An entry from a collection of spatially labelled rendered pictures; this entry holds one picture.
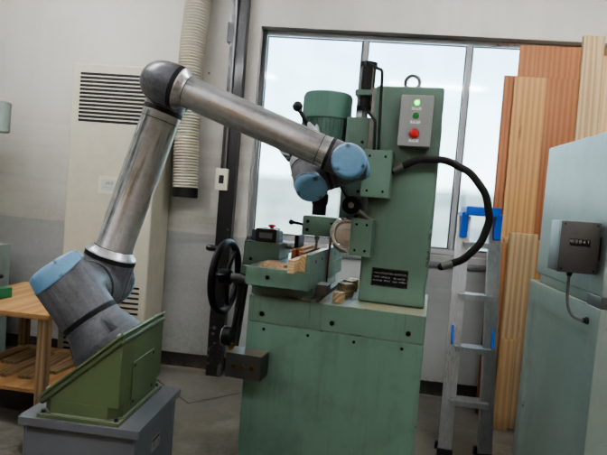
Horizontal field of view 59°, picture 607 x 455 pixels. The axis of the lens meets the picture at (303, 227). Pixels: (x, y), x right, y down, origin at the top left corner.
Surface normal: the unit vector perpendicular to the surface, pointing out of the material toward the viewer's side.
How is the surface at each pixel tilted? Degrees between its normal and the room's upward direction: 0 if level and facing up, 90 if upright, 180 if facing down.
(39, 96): 90
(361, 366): 90
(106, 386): 90
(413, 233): 90
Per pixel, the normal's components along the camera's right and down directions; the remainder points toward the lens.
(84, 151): -0.11, 0.04
